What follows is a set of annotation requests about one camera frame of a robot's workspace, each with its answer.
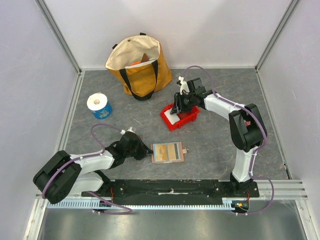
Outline yellow credit card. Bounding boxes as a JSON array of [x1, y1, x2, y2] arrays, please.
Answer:
[[153, 144, 168, 162]]

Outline tan leather card holder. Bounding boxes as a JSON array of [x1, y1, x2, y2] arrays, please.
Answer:
[[150, 142, 188, 164]]

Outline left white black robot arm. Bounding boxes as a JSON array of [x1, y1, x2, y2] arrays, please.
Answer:
[[33, 130, 153, 204]]

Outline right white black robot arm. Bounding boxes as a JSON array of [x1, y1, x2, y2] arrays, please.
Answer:
[[170, 76, 267, 197]]

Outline white card stack in bin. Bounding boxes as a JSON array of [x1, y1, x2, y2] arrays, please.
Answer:
[[164, 110, 180, 125]]

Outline red plastic bin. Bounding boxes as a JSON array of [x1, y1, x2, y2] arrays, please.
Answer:
[[159, 103, 201, 132]]

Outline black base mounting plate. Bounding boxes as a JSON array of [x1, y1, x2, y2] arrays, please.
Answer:
[[95, 179, 260, 206]]

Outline yellow canvas tote bag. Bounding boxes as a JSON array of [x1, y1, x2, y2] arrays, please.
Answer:
[[105, 32, 173, 101]]

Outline orange item inside bag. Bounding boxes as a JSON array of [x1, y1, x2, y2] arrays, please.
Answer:
[[130, 60, 141, 66]]

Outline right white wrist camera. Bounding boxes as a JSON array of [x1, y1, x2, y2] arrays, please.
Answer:
[[176, 76, 190, 95]]

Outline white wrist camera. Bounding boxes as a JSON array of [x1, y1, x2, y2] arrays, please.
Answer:
[[120, 127, 136, 135], [176, 76, 190, 95]]

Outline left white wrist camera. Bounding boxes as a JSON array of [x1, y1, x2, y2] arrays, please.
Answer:
[[120, 127, 136, 135]]

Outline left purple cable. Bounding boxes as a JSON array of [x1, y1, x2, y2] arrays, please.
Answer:
[[41, 123, 133, 215]]

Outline slotted cable duct rail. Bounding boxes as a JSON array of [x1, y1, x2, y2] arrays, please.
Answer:
[[46, 198, 237, 210]]

